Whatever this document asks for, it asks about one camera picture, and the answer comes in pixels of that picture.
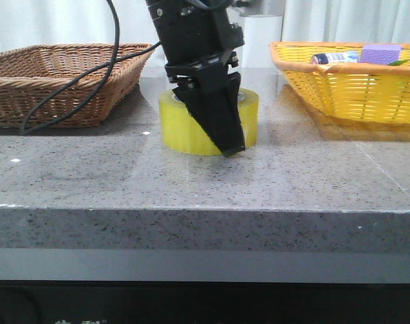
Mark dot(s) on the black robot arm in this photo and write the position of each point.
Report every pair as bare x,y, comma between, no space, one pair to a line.
199,43

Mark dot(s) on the yellow woven basket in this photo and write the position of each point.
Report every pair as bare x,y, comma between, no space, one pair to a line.
362,92

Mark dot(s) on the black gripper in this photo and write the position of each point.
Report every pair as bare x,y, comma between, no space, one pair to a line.
198,42

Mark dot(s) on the purple foam block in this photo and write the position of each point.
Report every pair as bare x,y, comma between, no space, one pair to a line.
381,54

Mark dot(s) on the green leaf toy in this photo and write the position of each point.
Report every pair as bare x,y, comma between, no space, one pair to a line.
399,62

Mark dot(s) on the yellow packing tape roll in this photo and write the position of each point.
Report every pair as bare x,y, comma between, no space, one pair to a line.
182,133

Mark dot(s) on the pale grey curtain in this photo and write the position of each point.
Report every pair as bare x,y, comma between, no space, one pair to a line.
25,23

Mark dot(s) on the brown wicker basket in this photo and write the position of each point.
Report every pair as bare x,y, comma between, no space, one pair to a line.
30,74

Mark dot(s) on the small black-capped bottle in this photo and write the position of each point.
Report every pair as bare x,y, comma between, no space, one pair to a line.
331,58

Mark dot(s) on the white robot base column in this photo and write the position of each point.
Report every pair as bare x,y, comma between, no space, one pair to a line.
262,24

